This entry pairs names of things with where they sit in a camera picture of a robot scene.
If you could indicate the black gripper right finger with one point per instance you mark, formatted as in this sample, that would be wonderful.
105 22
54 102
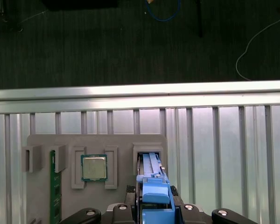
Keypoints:
224 215

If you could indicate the green RAM stick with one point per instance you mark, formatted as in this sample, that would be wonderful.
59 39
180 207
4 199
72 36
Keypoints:
56 186

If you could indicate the black wheeled stand base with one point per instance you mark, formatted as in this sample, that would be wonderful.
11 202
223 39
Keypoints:
18 29

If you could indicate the hard disk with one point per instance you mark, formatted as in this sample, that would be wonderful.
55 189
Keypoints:
154 191

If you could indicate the black pole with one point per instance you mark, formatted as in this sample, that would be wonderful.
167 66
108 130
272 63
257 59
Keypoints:
200 23

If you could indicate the grey parts rack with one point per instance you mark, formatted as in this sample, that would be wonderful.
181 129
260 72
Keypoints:
121 142

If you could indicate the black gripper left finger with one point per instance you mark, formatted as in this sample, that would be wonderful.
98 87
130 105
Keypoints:
84 215

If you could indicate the silver CPU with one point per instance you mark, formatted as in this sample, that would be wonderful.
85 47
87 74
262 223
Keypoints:
93 167

